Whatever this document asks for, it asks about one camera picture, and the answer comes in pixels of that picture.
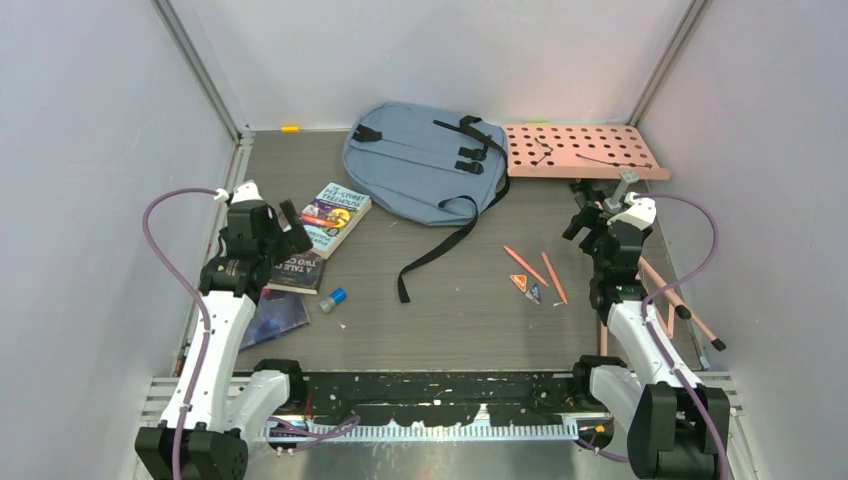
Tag blue grey student backpack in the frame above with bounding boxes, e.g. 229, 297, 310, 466
342, 102, 511, 304

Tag dark Tale of Two Cities book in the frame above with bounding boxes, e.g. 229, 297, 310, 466
266, 251, 326, 295

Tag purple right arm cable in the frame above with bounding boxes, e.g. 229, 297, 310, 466
639, 193, 732, 480

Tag orange triangular sticker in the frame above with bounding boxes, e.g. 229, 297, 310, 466
509, 274, 527, 293

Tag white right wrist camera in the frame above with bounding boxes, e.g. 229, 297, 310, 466
607, 192, 657, 231

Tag grey lego plate with post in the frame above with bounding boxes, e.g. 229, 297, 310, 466
602, 170, 639, 214

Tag dark blue galaxy cover book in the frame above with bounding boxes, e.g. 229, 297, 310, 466
239, 289, 310, 351

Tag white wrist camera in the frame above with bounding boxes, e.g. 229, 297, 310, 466
230, 180, 264, 205
607, 192, 657, 231

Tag pink perforated music stand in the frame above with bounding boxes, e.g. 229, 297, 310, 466
501, 123, 728, 356

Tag orange pencil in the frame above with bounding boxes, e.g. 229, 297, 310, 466
541, 252, 568, 305
503, 245, 548, 286

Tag blue capped glue stick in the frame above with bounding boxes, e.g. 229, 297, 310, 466
319, 288, 347, 314

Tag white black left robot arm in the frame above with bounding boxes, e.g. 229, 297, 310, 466
135, 199, 312, 479

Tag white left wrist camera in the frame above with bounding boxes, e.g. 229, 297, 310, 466
230, 180, 264, 205

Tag orange pencil right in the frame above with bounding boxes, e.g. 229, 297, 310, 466
541, 252, 568, 305

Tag orange pencil left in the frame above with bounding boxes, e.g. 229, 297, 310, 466
503, 245, 548, 286

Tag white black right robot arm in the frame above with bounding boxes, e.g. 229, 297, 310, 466
563, 181, 731, 479

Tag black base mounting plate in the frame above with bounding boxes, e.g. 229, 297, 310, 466
284, 371, 608, 427

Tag colourful treehouse paperback book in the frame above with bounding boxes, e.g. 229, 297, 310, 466
300, 182, 372, 259

